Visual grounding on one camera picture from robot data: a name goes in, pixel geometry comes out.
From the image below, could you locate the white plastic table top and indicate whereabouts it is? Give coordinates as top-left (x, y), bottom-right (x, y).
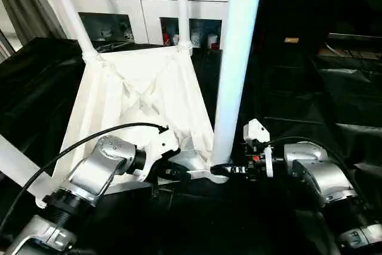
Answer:
top-left (36, 45), bottom-right (236, 208)

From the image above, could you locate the white plastic table leg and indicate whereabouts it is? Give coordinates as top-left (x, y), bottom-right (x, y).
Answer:
top-left (0, 134), bottom-right (53, 203)
top-left (45, 0), bottom-right (101, 63)
top-left (209, 0), bottom-right (266, 175)
top-left (175, 0), bottom-right (194, 56)

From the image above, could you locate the black work surface mat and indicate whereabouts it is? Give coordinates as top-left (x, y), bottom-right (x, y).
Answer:
top-left (0, 35), bottom-right (382, 255)

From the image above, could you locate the grey curtain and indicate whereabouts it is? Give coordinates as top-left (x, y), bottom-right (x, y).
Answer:
top-left (0, 0), bottom-right (66, 44)

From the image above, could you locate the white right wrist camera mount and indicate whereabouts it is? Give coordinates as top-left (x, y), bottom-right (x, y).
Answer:
top-left (243, 119), bottom-right (275, 178)

